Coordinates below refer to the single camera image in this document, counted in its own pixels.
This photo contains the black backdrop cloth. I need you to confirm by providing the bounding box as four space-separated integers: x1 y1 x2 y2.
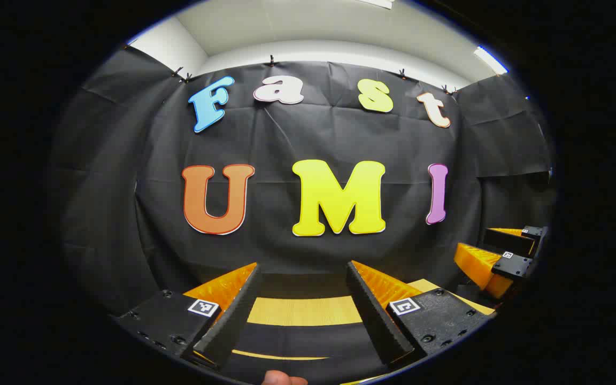
46 45 557 321

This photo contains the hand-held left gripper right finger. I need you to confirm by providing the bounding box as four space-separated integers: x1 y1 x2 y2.
345 260 497 369

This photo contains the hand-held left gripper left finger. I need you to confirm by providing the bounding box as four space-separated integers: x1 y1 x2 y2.
114 261 264 371

